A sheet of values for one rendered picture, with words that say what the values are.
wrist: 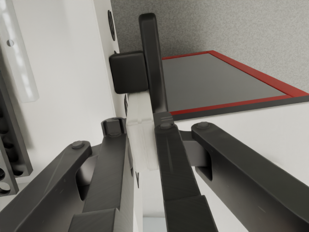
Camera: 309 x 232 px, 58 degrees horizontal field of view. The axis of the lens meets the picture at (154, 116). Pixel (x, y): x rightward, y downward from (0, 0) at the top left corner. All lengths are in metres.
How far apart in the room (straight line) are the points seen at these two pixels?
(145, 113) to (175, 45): 0.96
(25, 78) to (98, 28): 0.12
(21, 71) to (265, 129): 0.30
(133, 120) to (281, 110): 0.28
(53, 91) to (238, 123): 0.24
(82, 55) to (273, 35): 1.08
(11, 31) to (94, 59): 0.12
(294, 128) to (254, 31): 0.80
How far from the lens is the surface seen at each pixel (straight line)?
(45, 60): 0.28
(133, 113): 0.16
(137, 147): 0.15
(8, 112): 0.27
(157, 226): 0.43
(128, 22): 1.10
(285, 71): 1.27
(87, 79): 0.18
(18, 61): 0.28
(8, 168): 0.26
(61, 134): 0.30
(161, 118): 0.17
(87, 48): 0.18
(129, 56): 0.19
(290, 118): 0.42
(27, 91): 0.28
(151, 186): 0.41
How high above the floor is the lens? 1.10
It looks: 70 degrees down
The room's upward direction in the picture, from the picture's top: 172 degrees clockwise
